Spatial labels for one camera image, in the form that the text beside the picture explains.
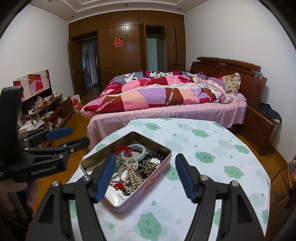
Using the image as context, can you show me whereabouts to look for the white red paper bag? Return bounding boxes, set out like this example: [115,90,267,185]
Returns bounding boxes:
[71,94,81,111]

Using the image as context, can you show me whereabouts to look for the pink metal tin box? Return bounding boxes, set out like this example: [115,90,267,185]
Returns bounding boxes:
[80,132,171,212]

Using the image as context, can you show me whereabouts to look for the grey bead necklace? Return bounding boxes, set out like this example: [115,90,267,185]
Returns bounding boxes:
[137,157,163,180]

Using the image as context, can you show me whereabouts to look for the silver wristwatch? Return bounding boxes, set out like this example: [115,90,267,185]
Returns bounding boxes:
[111,162,128,182]

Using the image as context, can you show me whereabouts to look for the wooden wardrobe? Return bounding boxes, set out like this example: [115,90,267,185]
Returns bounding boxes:
[69,10,186,96]

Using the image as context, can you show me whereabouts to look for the wooden nightstand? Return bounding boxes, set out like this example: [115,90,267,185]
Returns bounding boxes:
[241,106,281,155]

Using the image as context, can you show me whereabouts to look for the cloud print tablecloth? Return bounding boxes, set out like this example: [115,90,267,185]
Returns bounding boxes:
[67,117,272,241]

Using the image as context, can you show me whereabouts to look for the pink bed sheet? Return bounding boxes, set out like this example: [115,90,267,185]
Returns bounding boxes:
[80,93,247,150]

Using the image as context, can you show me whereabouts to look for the pale jade bangle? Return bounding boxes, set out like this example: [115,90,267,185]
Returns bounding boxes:
[120,144,147,163]

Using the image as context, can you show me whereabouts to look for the person's left hand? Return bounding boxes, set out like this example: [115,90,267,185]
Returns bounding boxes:
[0,179,39,208]

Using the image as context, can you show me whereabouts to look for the dark clothes on nightstand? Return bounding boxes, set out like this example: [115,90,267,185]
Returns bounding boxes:
[257,103,282,123]

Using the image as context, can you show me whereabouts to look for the pearl necklace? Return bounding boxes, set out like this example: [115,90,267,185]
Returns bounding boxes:
[121,157,144,194]

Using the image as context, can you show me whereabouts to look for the wooden bed frame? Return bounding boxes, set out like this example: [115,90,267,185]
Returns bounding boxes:
[190,57,267,108]

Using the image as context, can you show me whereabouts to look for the floral pillow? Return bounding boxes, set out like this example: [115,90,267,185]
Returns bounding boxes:
[222,73,241,95]

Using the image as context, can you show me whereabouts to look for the television with reflection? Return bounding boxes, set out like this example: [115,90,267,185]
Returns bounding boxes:
[13,69,52,102]

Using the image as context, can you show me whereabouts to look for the gold pendant red cord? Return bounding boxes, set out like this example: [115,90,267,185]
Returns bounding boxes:
[113,144,133,156]

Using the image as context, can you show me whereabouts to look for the red double happiness decal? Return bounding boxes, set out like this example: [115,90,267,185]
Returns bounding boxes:
[113,36,125,48]

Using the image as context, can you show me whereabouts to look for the wooden tv cabinet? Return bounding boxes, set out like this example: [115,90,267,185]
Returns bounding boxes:
[17,93,76,149]

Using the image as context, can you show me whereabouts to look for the patchwork quilt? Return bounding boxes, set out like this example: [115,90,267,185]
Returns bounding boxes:
[81,71,233,119]

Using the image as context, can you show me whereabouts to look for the dark bead bracelet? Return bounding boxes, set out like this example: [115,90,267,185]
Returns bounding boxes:
[145,151,166,163]

